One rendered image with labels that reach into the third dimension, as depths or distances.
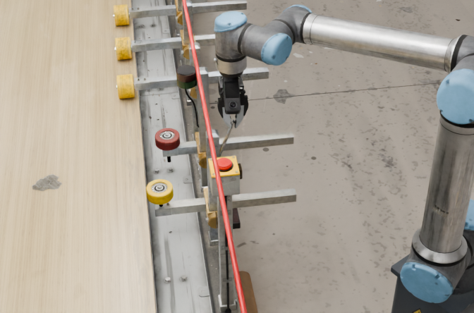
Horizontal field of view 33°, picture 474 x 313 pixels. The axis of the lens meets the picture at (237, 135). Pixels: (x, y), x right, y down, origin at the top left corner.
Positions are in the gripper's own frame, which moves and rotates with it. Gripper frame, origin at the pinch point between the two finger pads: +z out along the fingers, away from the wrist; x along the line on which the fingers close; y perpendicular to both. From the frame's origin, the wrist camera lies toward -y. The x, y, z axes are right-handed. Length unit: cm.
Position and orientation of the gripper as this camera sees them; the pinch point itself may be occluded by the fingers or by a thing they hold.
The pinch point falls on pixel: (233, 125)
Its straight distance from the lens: 241.0
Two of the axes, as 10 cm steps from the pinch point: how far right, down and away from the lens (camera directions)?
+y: -1.4, -6.1, 7.8
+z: 0.1, 7.8, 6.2
